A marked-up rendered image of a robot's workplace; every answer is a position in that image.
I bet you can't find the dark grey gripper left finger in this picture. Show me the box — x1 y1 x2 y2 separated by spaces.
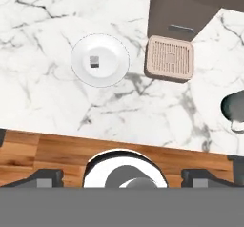
0 169 65 189

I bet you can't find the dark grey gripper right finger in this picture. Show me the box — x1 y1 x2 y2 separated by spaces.
180 169 242 189

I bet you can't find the grey sugar cube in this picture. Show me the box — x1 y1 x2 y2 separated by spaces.
89 55 100 69

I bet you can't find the white saucer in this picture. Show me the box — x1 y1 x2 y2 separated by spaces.
70 32 131 89

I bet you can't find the dark grey mug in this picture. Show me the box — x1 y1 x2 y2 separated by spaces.
220 90 244 134

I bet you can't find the beige ribbed square tray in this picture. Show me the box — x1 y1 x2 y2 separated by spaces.
144 34 195 83

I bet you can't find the grey cabinet handle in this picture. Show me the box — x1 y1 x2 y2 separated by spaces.
168 24 195 34

